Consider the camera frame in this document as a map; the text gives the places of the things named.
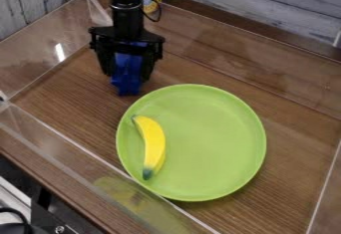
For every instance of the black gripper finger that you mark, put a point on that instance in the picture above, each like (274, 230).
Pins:
(106, 56)
(147, 65)

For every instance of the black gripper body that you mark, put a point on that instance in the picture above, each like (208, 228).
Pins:
(107, 42)

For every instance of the blue star-shaped block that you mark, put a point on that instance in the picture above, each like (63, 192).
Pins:
(126, 76)

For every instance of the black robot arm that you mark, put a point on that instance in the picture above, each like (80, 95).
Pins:
(129, 18)

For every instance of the green plate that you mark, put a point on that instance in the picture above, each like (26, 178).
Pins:
(216, 142)

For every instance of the yellow toy banana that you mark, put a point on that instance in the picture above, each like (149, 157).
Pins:
(155, 145)

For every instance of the clear acrylic tray walls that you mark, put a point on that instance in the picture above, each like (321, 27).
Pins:
(60, 112)

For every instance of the black metal bracket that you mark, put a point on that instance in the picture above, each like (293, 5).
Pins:
(55, 216)

